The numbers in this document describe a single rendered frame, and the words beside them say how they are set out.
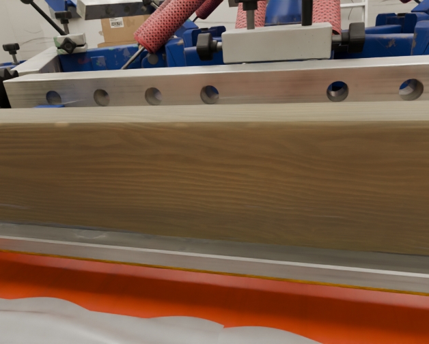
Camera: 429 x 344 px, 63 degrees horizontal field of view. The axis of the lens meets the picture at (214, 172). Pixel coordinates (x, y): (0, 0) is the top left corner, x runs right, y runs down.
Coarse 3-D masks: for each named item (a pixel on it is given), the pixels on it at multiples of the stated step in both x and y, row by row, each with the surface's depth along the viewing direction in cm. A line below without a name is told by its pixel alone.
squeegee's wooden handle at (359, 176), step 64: (0, 128) 19; (64, 128) 18; (128, 128) 17; (192, 128) 16; (256, 128) 15; (320, 128) 15; (384, 128) 14; (0, 192) 21; (64, 192) 19; (128, 192) 18; (192, 192) 17; (256, 192) 17; (320, 192) 16; (384, 192) 15
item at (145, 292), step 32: (0, 256) 25; (32, 256) 25; (0, 288) 22; (32, 288) 22; (64, 288) 22; (96, 288) 22; (128, 288) 21; (160, 288) 21; (192, 288) 21; (224, 288) 21; (224, 320) 19
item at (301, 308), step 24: (240, 288) 21; (264, 288) 20; (288, 288) 20; (312, 288) 20; (336, 288) 20; (240, 312) 19; (264, 312) 19; (288, 312) 19; (312, 312) 19; (336, 312) 18; (360, 312) 18; (384, 312) 18; (408, 312) 18; (312, 336) 17; (336, 336) 17; (360, 336) 17; (384, 336) 17; (408, 336) 17
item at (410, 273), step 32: (0, 224) 22; (96, 256) 19; (128, 256) 18; (160, 256) 18; (192, 256) 17; (224, 256) 17; (256, 256) 17; (288, 256) 17; (320, 256) 16; (352, 256) 16; (384, 256) 16; (416, 256) 16; (384, 288) 16; (416, 288) 15
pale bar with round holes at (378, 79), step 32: (256, 64) 41; (288, 64) 39; (320, 64) 37; (352, 64) 36; (384, 64) 34; (416, 64) 33; (32, 96) 45; (64, 96) 44; (96, 96) 44; (128, 96) 42; (160, 96) 45; (192, 96) 40; (224, 96) 39; (256, 96) 38; (288, 96) 37; (320, 96) 37; (352, 96) 36; (384, 96) 35; (416, 96) 35
